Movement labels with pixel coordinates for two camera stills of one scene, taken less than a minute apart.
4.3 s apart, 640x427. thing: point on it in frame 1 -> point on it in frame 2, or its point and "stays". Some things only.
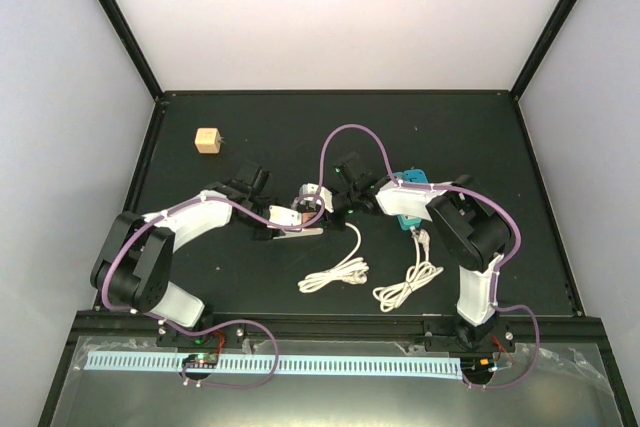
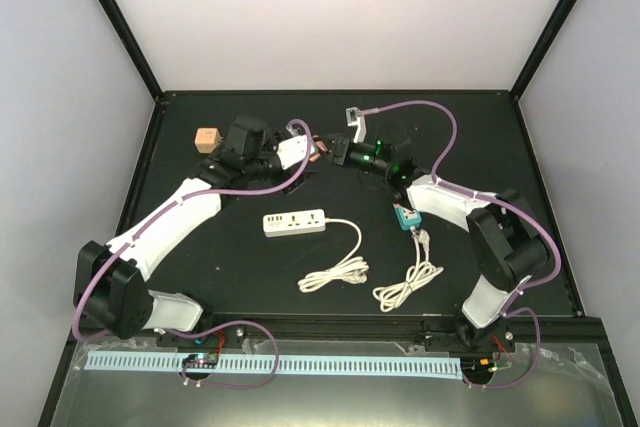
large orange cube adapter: x=208 y=140 stays
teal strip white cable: x=389 y=297 stays
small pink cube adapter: x=307 y=215 -> x=320 y=147
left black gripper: x=257 y=234 -> x=298 y=181
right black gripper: x=337 y=223 -> x=341 y=149
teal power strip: x=407 y=223 stays
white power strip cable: x=352 y=270 stays
